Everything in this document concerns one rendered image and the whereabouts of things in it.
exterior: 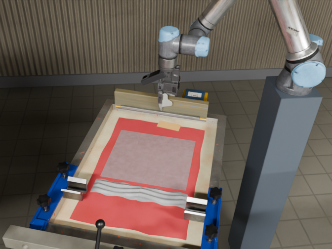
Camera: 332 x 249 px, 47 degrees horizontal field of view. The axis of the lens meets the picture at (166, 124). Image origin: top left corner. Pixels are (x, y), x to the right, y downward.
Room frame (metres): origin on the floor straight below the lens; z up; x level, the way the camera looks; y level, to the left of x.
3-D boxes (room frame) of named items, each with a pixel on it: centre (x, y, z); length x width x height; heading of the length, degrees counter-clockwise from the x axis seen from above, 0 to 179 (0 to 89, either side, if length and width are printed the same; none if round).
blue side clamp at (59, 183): (0.90, 0.38, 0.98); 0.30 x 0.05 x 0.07; 171
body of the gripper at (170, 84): (1.34, 0.00, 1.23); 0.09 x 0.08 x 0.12; 81
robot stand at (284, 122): (1.39, -0.53, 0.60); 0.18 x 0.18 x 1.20; 9
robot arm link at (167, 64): (1.34, 0.01, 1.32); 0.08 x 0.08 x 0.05
